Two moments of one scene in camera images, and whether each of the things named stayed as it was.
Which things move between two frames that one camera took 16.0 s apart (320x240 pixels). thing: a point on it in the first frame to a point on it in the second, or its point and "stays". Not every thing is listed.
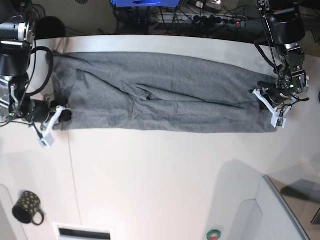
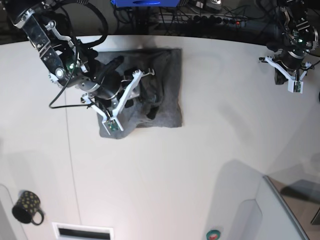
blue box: (146, 3) stays
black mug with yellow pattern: (27, 204) stays
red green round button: (213, 234) stays
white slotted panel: (68, 231) stays
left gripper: (41, 110) to (107, 84)
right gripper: (275, 95) to (291, 58)
